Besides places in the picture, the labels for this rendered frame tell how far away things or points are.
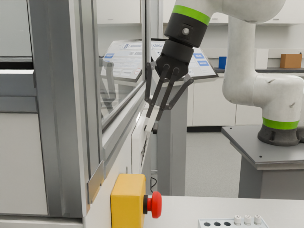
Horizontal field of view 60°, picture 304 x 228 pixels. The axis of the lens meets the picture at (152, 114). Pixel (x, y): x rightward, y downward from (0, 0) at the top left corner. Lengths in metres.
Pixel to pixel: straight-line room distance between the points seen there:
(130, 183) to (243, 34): 0.77
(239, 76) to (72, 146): 0.87
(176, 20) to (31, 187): 0.47
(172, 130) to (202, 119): 2.17
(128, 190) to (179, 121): 1.32
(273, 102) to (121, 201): 0.76
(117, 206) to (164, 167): 1.39
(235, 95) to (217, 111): 2.78
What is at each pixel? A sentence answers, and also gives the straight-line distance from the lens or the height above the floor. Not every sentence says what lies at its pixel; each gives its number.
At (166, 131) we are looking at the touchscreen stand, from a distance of 1.68.
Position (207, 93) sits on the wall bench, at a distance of 3.76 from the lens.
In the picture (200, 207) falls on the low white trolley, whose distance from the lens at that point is 0.65.
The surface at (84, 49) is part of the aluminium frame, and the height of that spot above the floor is 1.11.
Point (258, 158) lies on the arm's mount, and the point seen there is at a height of 0.77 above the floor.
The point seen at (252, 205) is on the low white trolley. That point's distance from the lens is 0.69.
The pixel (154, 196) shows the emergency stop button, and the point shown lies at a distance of 0.42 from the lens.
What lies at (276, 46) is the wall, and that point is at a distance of 4.85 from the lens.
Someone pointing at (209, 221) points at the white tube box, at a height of 0.80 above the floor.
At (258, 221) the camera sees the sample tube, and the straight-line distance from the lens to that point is 0.56.
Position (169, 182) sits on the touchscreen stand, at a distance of 1.79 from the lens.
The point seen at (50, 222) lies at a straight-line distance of 0.31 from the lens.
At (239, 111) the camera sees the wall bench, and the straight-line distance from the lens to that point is 3.94.
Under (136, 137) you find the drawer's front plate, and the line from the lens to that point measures 0.59.
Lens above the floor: 1.10
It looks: 13 degrees down
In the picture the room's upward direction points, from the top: straight up
